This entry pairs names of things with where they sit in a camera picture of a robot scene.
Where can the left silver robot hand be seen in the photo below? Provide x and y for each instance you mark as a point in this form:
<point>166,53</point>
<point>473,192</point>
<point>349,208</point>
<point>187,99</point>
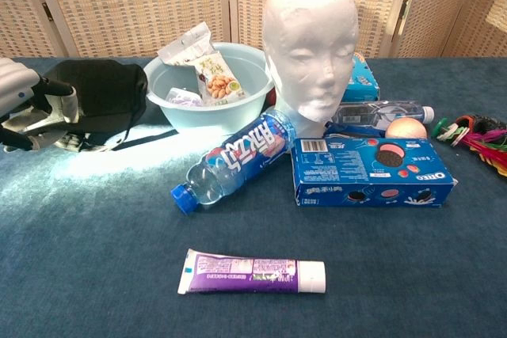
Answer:
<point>20,88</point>

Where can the black baseball cap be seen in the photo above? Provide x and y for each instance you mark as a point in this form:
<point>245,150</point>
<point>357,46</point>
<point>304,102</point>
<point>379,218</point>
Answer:
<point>103,92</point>

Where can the small purple packet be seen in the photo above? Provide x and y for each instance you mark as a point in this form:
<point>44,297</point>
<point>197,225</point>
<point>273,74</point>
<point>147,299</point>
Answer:
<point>182,96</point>

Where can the light blue plastic basin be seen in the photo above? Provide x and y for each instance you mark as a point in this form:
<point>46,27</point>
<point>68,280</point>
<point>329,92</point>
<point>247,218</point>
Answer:
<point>206,118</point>

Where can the nut snack packet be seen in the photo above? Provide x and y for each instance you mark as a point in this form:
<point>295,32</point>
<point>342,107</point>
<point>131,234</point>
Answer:
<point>218,84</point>

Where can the blue label drink bottle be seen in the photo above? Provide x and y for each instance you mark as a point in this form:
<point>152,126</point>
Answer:
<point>237,156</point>

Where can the dark red round object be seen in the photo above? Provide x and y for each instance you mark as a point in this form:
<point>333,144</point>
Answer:
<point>271,96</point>

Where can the purple toothpaste tube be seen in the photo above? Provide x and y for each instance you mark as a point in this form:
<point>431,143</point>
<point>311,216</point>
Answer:
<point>245,274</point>

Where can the white foam mannequin head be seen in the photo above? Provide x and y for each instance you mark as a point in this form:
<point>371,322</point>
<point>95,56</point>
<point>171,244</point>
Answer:
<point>313,37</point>

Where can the small blue cardboard box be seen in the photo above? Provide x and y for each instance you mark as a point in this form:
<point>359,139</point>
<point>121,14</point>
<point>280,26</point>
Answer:
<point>362,80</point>

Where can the blue Oreo cookie box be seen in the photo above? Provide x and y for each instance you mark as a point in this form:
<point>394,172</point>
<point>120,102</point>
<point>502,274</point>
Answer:
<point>356,172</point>

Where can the clear water bottle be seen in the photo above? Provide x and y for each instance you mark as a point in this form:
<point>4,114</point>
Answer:
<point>388,112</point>

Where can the peach coloured ball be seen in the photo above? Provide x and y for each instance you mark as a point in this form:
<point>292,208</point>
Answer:
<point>408,129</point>

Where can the colourful feather shuttlecock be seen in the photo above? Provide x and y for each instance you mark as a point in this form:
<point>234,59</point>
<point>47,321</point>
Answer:
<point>483,136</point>

